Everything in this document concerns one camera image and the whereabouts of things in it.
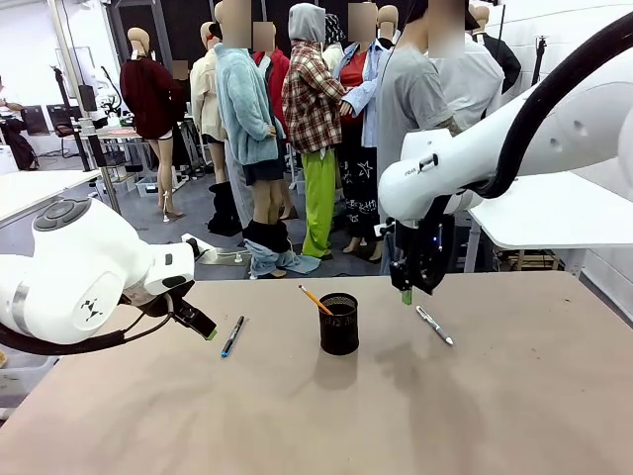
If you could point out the white rounded side table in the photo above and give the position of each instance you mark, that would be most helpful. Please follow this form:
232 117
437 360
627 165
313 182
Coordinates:
549 213

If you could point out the silver pen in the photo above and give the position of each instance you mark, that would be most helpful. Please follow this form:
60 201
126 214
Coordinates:
434 325

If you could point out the black mesh pen holder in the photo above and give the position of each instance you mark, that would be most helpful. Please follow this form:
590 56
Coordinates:
339 326

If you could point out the yellow pencil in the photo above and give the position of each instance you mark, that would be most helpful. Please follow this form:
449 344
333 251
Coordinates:
314 301

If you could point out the person in white shirt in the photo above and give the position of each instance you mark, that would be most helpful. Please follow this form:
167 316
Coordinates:
470 84

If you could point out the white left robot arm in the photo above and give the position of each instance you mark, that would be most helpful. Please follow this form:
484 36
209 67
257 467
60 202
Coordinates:
74 277

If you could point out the white rectangular side table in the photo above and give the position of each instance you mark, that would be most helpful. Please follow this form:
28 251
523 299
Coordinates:
34 190

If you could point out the person in grey t-shirt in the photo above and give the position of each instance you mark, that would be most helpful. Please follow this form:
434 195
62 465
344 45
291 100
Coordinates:
410 94

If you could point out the mannequin in plaid hooded shirt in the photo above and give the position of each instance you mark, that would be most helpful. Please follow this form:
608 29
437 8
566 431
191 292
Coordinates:
316 109

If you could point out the black office chair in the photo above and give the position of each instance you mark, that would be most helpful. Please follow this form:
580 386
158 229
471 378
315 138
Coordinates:
62 123

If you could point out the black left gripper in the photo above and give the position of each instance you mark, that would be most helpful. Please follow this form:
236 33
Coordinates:
158 299

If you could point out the black pen with blue tip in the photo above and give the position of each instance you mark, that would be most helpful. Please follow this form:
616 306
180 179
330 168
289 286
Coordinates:
233 336

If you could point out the seated person in white top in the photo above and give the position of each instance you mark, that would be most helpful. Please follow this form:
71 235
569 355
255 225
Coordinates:
7 99

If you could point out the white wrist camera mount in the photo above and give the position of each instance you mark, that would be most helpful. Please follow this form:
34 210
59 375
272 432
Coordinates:
383 230

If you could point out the mannequin in black jacket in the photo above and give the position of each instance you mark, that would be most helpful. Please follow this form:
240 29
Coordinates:
504 59

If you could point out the mannequin in light blue fleece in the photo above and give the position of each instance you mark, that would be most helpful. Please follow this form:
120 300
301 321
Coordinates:
244 114

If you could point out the black tripod stand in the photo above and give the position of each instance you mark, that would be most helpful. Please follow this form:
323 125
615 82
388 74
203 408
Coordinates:
540 59

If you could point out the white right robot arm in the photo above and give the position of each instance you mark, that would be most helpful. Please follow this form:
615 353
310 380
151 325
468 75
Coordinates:
559 123

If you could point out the mannequin in red jacket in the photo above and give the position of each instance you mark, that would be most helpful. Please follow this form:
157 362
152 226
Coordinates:
277 74

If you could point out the mannequin in maroon sweater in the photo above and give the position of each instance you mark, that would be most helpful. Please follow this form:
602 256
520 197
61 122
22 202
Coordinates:
151 99

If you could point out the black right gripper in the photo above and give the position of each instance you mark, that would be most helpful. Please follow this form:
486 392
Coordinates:
427 252

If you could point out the mannequin in cream jacket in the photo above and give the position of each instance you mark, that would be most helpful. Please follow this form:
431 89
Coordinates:
205 94

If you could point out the mannequin in blue open shirt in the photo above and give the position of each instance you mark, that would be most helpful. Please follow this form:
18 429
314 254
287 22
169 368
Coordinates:
363 99

